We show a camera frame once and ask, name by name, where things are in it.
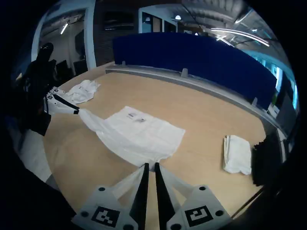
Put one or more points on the white towel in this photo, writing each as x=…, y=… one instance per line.
x=141, y=136

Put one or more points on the heap of white towels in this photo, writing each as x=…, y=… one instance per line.
x=82, y=92

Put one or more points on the stack of black towels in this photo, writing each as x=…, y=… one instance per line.
x=266, y=158

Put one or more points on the person's body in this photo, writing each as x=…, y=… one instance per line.
x=33, y=206

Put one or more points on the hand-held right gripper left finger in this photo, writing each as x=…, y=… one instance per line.
x=96, y=206

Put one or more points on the blue desk screen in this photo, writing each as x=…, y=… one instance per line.
x=191, y=57

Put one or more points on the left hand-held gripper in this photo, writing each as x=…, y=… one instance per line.
x=36, y=79

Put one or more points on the stack of white towels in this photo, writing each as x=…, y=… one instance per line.
x=237, y=153

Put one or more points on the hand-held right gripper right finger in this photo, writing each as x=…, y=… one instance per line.
x=204, y=201

